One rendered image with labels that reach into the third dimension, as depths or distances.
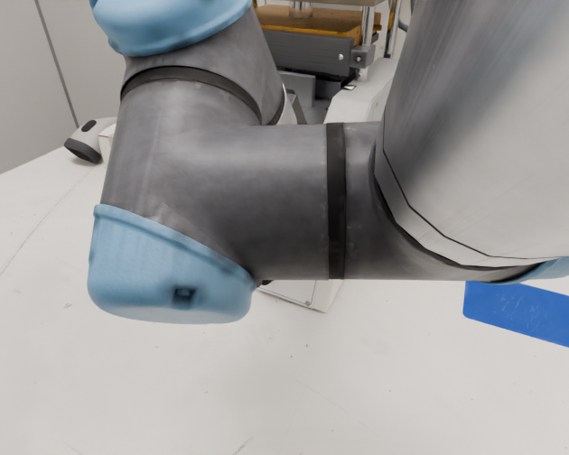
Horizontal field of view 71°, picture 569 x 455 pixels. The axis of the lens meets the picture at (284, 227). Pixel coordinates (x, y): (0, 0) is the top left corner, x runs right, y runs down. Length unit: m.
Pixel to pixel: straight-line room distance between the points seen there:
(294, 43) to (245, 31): 0.35
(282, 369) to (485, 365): 0.24
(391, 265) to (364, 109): 0.35
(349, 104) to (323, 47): 0.09
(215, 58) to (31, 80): 1.87
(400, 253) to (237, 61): 0.12
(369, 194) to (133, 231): 0.09
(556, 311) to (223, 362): 0.45
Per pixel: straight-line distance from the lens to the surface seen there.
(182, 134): 0.18
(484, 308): 0.62
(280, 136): 0.17
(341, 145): 0.17
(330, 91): 0.60
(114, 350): 0.55
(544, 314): 0.65
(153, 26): 0.20
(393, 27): 0.71
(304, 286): 0.54
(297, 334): 0.53
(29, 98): 2.06
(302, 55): 0.58
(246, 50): 0.23
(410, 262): 0.17
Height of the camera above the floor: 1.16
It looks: 37 degrees down
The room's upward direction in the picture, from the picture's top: straight up
